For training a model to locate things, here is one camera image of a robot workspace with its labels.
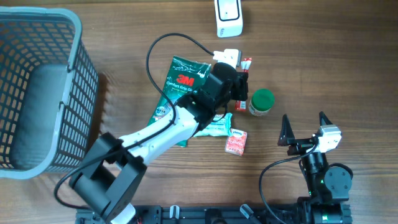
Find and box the red white tissue packet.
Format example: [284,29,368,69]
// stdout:
[225,128,248,156]

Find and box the white barcode scanner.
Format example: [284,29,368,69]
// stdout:
[214,0,243,38]

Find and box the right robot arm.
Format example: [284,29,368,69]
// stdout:
[277,111,353,224]

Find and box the mint green wipes packet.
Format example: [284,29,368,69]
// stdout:
[194,113,232,137]

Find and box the green lid jar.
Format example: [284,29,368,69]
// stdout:
[248,89,275,116]

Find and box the black right camera cable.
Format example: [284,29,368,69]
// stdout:
[258,142,320,224]

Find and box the grey plastic mesh basket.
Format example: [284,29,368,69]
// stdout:
[1,7,99,180]

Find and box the green 3M gloves packet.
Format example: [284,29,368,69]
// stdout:
[146,55,212,148]

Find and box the black left camera cable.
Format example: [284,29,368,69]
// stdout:
[53,32,215,210]

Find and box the red sachet pack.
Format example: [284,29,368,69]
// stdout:
[235,57,252,111]

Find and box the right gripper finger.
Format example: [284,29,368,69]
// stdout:
[277,114,295,146]
[319,111,332,126]

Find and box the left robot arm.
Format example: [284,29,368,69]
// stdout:
[69,63,248,223]

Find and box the black camera cable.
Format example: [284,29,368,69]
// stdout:
[53,32,215,210]
[258,142,320,224]

